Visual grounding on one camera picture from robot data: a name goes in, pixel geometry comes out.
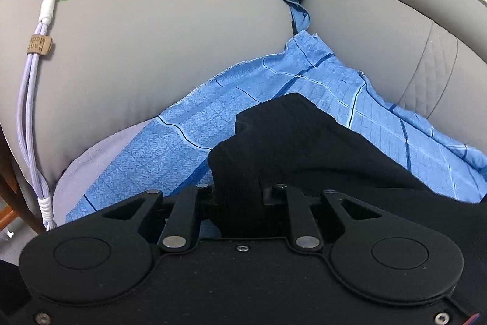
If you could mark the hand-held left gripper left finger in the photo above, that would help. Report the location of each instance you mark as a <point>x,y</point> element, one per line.
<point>201,196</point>

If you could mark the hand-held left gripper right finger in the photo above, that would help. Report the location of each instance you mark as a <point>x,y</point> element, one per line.
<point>289,196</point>

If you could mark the black pants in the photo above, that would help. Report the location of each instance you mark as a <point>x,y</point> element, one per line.
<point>323,142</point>

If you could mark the blue checked blanket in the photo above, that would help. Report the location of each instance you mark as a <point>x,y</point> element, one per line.
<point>182,146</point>

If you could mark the pale lavender cloth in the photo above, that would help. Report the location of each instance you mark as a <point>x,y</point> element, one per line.
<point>95,165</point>

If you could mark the beige sofa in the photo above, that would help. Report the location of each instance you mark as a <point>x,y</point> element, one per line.
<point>152,43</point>

